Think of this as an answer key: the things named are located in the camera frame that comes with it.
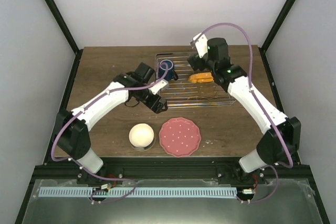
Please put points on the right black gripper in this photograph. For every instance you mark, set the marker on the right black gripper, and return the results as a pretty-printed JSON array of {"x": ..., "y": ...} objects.
[{"x": 195, "y": 63}]

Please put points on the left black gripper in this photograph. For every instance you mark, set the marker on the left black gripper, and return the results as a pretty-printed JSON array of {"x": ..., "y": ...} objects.
[{"x": 156, "y": 109}]

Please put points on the orange scalloped plate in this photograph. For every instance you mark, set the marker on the orange scalloped plate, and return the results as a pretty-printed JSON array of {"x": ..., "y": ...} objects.
[{"x": 202, "y": 77}]

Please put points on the blue enamel mug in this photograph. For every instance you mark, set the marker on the blue enamel mug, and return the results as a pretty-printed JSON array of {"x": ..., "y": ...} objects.
[{"x": 167, "y": 68}]

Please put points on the pink dotted scalloped plate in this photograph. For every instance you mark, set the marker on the pink dotted scalloped plate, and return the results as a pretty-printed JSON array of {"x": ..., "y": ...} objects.
[{"x": 179, "y": 137}]

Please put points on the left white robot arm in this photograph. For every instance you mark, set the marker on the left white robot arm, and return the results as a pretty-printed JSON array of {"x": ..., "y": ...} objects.
[{"x": 72, "y": 127}]

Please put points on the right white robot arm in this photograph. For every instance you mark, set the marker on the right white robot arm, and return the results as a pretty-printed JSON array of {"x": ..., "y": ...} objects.
[{"x": 281, "y": 134}]

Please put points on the white upturned bowl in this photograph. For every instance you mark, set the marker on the white upturned bowl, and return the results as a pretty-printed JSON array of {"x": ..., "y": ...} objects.
[{"x": 141, "y": 135}]

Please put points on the light blue slotted strip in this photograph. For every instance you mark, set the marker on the light blue slotted strip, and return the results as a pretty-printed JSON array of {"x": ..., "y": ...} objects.
[{"x": 141, "y": 192}]

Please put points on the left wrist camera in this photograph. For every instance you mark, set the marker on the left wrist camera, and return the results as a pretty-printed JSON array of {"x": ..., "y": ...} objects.
[{"x": 159, "y": 86}]

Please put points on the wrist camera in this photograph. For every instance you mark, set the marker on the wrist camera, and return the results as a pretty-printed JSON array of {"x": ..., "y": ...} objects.
[
  {"x": 159, "y": 86},
  {"x": 199, "y": 42}
]

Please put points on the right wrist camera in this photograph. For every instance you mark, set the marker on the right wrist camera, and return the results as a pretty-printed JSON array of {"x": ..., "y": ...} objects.
[{"x": 199, "y": 42}]

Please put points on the wire dish rack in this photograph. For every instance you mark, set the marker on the wire dish rack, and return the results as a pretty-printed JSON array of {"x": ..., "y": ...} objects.
[{"x": 182, "y": 94}]

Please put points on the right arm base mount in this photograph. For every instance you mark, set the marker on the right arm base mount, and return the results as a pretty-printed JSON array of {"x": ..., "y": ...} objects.
[{"x": 234, "y": 175}]

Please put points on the black aluminium frame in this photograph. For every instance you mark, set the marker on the black aluminium frame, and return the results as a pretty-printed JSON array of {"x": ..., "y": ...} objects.
[{"x": 51, "y": 170}]

